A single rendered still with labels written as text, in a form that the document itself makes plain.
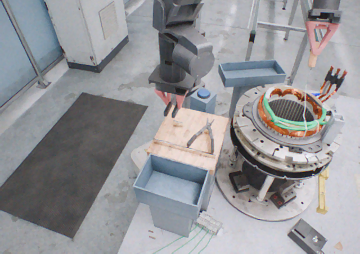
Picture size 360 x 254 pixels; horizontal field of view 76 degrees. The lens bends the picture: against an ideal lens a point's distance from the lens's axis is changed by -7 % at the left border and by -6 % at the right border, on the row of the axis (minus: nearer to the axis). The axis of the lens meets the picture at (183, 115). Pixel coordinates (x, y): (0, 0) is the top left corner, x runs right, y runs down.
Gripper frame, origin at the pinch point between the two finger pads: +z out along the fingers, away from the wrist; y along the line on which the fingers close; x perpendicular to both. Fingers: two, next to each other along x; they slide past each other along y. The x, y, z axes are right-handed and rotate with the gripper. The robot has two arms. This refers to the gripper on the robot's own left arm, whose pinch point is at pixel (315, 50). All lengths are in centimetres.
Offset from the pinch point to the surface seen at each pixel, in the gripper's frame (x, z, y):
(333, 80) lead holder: -7.9, 8.6, 11.2
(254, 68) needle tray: 17.3, 13.3, 40.3
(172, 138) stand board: 33.2, 27.1, -8.4
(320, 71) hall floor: -44, 45, 256
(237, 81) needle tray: 21.9, 16.4, 25.9
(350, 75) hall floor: -78, 46, 263
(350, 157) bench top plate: -29, 45, 40
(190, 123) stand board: 30.4, 24.6, -1.4
